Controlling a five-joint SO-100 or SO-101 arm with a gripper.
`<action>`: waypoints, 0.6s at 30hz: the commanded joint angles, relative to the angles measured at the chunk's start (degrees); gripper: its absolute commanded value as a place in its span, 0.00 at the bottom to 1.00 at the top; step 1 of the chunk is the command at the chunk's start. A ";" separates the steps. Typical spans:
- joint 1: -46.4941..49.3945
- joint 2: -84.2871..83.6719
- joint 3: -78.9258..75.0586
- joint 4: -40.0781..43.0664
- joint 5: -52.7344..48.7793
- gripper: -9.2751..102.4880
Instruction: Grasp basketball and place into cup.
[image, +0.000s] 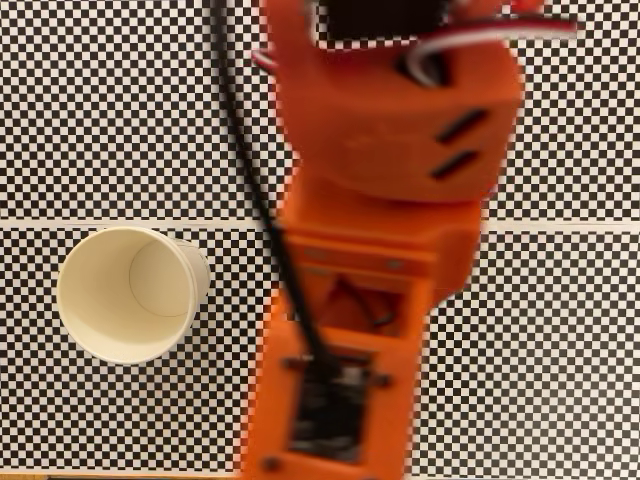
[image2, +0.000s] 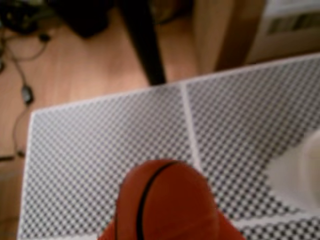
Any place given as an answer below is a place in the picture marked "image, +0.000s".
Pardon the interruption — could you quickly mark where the black camera cable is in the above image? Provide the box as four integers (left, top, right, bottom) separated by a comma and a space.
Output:
208, 0, 346, 374

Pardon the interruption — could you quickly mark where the white paper cup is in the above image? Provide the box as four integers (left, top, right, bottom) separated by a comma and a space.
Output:
55, 225, 212, 366

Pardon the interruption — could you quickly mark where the white and red wire bundle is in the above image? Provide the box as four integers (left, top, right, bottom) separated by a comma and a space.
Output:
399, 14, 580, 89

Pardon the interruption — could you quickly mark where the checkerboard paper sheet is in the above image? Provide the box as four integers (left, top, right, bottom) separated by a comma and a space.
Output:
487, 0, 640, 226
0, 222, 289, 476
0, 0, 301, 224
399, 222, 640, 479

